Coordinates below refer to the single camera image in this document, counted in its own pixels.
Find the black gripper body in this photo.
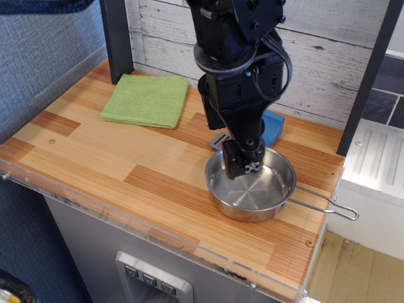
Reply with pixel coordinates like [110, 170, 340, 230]
[198, 53, 292, 151]

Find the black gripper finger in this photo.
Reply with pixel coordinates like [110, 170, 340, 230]
[244, 145, 265, 174]
[222, 140, 244, 180]

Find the blue block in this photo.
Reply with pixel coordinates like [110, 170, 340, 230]
[262, 110, 285, 147]

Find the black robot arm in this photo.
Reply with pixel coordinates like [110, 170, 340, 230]
[188, 1, 292, 179]

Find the yellow black object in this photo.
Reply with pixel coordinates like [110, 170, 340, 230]
[1, 270, 39, 303]

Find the green folded cloth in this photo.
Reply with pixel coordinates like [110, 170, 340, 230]
[100, 74, 189, 129]

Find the white ridged appliance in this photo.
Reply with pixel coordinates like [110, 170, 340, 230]
[327, 119, 403, 259]

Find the silver button panel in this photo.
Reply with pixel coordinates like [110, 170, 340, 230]
[116, 251, 194, 302]

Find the clear acrylic edge guard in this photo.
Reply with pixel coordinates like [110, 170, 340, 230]
[1, 160, 326, 302]

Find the grey spatula green handle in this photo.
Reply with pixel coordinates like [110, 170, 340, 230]
[209, 132, 232, 150]

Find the steel pot with wire handle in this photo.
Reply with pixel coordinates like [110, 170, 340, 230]
[205, 147, 359, 222]

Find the dark right post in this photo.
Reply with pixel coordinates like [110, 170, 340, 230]
[336, 0, 403, 157]

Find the dark post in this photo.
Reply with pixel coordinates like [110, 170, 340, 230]
[336, 0, 403, 157]
[99, 0, 134, 84]

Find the dark left post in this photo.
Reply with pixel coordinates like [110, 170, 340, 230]
[99, 0, 134, 84]

